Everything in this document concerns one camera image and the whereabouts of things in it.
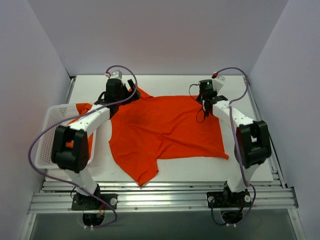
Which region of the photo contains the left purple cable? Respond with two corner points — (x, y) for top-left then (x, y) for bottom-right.
(27, 65), (139, 229)

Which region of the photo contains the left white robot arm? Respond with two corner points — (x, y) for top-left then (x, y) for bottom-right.
(51, 76), (140, 210)

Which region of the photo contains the right black thin cable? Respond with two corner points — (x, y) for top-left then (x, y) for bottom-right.
(188, 83), (213, 124)

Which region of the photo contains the purple cable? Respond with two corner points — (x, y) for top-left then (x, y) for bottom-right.
(27, 65), (139, 229)
(214, 66), (257, 225)

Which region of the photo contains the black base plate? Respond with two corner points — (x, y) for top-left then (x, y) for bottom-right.
(71, 193), (118, 211)
(206, 191), (252, 209)

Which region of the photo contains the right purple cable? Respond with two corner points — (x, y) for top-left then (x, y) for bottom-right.
(214, 66), (257, 225)

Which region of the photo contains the aluminium front rail frame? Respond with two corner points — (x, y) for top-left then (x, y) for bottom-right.
(28, 180), (298, 214)

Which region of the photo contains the orange t-shirt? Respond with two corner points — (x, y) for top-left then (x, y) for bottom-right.
(109, 89), (229, 187)
(65, 103), (94, 159)

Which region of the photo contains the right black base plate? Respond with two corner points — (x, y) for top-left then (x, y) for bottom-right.
(206, 191), (252, 209)

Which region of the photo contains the white plastic basket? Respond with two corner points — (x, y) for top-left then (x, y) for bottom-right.
(34, 103), (82, 169)

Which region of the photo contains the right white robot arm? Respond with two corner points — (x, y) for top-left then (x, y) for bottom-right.
(196, 78), (272, 207)

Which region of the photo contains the right aluminium side rail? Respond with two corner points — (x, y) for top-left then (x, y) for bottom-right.
(242, 75), (286, 188)

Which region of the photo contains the left aluminium side rail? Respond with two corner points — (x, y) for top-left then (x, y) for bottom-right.
(65, 76), (77, 104)

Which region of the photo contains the orange t-shirt in basket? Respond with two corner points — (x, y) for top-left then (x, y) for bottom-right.
(65, 103), (94, 159)

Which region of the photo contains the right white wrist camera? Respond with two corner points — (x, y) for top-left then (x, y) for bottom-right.
(211, 72), (226, 92)

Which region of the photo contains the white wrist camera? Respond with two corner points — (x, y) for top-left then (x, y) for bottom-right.
(105, 70), (123, 81)
(211, 72), (226, 92)

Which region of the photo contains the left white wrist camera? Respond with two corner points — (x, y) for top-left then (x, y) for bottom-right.
(105, 70), (123, 81)

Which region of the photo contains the aluminium side rail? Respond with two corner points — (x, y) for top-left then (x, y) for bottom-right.
(242, 75), (286, 188)
(65, 76), (77, 104)

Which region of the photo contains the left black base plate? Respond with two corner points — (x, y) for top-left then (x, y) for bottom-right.
(71, 193), (118, 211)

